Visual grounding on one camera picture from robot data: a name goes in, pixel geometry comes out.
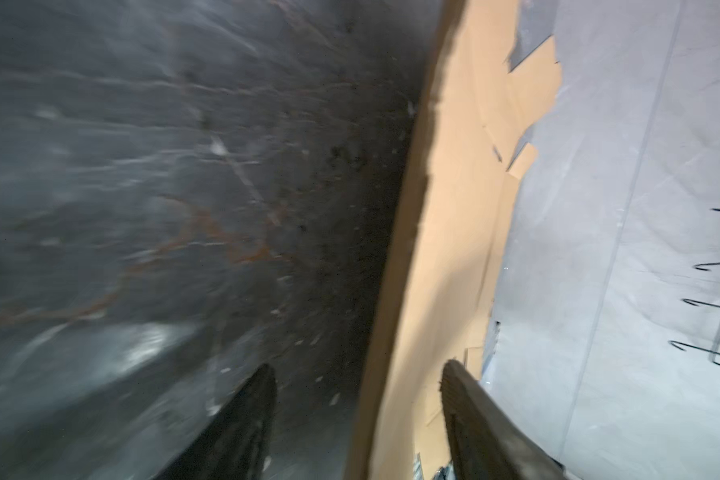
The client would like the brown cardboard box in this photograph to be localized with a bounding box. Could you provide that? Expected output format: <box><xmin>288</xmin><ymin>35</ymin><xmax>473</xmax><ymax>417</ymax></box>
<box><xmin>344</xmin><ymin>1</ymin><xmax>562</xmax><ymax>479</ymax></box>

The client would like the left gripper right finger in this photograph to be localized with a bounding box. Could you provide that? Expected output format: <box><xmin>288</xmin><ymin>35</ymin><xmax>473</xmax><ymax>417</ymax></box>
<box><xmin>440</xmin><ymin>360</ymin><xmax>566</xmax><ymax>480</ymax></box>

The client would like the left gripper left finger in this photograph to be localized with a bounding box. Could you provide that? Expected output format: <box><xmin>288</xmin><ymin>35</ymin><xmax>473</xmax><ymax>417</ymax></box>
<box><xmin>156</xmin><ymin>363</ymin><xmax>277</xmax><ymax>480</ymax></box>

